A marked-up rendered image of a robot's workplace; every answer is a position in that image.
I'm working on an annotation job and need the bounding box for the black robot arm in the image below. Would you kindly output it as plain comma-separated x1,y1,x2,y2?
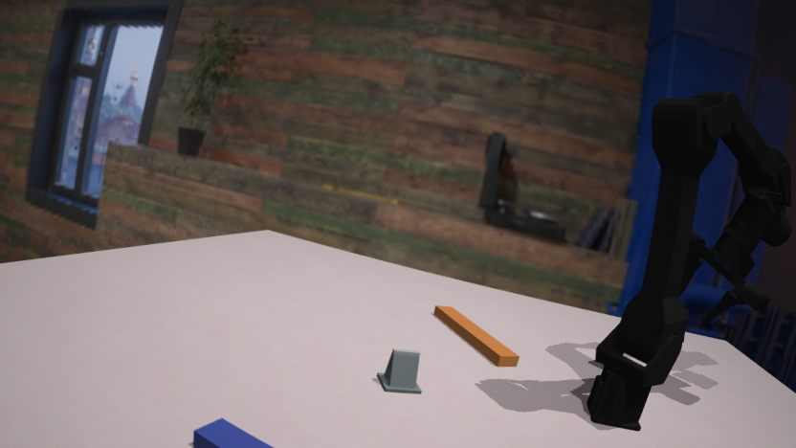
586,91,792,432

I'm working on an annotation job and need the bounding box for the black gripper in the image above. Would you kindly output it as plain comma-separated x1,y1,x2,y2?
679,220,770,325

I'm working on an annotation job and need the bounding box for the brown bar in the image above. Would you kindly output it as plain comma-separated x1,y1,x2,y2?
433,305,520,368

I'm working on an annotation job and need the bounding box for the blue rectangular block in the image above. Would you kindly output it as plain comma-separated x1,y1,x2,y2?
193,418,274,448

